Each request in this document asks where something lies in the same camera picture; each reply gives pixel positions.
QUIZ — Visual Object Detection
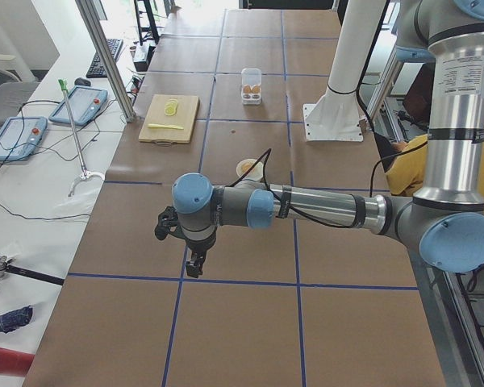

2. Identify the red cylinder object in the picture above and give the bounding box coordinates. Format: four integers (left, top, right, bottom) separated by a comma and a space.
0, 347, 35, 377

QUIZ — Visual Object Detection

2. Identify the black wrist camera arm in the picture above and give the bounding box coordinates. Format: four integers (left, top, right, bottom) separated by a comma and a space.
154, 206, 185, 241

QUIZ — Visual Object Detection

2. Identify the black computer mouse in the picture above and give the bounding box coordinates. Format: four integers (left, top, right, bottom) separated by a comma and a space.
74, 77, 91, 87

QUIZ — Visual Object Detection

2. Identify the aluminium frame post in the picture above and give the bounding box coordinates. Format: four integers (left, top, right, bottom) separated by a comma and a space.
75, 0, 136, 123

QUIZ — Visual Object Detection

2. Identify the person in yellow shirt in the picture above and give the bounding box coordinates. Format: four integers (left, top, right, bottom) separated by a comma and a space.
386, 94, 484, 214

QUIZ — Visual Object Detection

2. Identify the white round bowl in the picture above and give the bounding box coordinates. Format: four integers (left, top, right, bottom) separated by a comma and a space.
236, 158, 263, 181

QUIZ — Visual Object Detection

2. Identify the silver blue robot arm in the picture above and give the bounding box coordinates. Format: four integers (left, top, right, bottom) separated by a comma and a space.
155, 1, 484, 277

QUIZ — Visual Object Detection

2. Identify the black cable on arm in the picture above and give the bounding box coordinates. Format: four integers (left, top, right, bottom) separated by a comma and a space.
229, 147, 366, 229

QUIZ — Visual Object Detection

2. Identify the blue teach pendant near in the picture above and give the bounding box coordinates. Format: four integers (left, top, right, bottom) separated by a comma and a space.
0, 116, 48, 161

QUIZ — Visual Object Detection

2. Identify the lemon slice three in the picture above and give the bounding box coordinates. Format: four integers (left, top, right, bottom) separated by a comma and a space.
166, 98, 178, 106

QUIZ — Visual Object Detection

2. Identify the clear plastic egg box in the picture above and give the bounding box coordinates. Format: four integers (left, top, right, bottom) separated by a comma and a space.
240, 68, 262, 106

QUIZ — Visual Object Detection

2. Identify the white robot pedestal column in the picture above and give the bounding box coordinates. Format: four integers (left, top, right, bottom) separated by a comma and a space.
303, 0, 388, 142

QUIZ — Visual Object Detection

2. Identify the blue teach pendant far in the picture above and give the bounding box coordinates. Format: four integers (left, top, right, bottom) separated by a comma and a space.
48, 85, 108, 127

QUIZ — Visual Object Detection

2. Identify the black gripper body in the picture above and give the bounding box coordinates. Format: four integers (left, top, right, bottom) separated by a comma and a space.
186, 230, 216, 255

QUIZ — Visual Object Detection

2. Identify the blue wrapped bundle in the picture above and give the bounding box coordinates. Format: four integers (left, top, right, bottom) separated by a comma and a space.
0, 306, 33, 334

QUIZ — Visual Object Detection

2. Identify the black tripod clamp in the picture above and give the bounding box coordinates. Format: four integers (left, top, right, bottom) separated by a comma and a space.
0, 256, 65, 285

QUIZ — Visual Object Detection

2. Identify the yellow plastic knife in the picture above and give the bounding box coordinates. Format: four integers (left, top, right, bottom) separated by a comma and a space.
148, 123, 184, 130

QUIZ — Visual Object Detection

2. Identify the lemon slice one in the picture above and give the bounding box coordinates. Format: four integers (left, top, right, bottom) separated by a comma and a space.
164, 107, 177, 116

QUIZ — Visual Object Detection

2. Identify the blue teach pendant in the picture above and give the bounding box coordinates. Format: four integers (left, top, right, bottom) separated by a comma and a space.
0, 116, 48, 161
48, 85, 108, 127

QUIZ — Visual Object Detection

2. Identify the grey office chair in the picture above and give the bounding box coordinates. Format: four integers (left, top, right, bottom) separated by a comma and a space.
0, 54, 40, 127

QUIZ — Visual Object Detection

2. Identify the black computer keyboard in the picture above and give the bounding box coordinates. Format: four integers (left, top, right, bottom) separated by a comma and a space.
85, 38, 124, 79

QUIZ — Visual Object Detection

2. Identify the wooden cutting board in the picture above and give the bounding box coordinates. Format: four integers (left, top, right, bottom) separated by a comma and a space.
138, 94, 199, 144

